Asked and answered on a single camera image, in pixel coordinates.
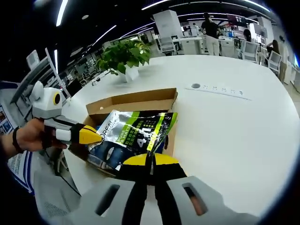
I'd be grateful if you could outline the ceiling strip light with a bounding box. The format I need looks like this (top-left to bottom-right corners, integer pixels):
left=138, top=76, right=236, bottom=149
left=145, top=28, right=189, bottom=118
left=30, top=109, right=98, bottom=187
left=97, top=24, right=117, bottom=40
left=55, top=0, right=69, bottom=27

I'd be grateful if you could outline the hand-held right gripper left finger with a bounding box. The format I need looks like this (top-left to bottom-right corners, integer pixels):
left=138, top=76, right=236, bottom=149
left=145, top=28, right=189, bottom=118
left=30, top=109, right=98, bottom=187
left=70, top=153, right=150, bottom=225

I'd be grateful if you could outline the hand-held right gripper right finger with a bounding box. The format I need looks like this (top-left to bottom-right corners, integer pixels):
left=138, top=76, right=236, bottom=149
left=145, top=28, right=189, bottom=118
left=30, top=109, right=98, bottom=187
left=150, top=153, right=260, bottom=225

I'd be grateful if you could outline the silver green soft pouch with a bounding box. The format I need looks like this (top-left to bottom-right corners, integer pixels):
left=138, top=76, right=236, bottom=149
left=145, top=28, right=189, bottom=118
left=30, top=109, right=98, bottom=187
left=88, top=109, right=179, bottom=174

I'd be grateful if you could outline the brown cardboard shoe box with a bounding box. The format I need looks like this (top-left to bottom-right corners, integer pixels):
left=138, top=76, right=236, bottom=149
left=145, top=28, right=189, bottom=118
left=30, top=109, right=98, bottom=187
left=69, top=88, right=179, bottom=178

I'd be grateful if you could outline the black wristband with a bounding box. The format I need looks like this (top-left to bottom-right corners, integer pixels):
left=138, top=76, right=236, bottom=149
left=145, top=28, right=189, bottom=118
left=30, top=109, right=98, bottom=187
left=13, top=126, right=25, bottom=154

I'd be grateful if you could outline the white table socket panel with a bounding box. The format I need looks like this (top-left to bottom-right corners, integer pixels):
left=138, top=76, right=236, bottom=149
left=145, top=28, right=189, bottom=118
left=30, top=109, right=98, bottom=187
left=184, top=82, right=253, bottom=101

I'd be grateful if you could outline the person's left hand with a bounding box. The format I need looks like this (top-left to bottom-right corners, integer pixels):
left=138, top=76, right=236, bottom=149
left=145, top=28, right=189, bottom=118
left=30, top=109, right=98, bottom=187
left=16, top=118, right=68, bottom=153

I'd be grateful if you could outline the white office chair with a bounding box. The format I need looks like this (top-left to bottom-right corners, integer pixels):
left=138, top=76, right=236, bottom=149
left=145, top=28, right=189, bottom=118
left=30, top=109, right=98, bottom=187
left=242, top=42, right=259, bottom=63
left=269, top=50, right=282, bottom=74
left=158, top=37, right=176, bottom=56

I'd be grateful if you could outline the blue bordered wall poster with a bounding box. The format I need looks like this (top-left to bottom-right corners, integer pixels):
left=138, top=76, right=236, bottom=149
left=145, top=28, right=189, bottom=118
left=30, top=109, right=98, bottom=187
left=0, top=82, right=36, bottom=195

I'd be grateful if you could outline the green plant in white pot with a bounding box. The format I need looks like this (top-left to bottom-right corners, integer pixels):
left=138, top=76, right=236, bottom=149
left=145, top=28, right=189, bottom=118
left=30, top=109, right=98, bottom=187
left=97, top=39, right=152, bottom=83

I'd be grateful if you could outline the grey mesh chair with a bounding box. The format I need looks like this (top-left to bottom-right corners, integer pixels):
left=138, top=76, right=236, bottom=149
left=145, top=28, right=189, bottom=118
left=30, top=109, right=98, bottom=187
left=32, top=169, right=83, bottom=222

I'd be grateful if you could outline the metal shelf rack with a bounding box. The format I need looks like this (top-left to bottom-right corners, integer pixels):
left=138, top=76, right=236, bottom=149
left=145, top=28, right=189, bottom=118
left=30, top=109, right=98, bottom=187
left=10, top=48, right=71, bottom=111

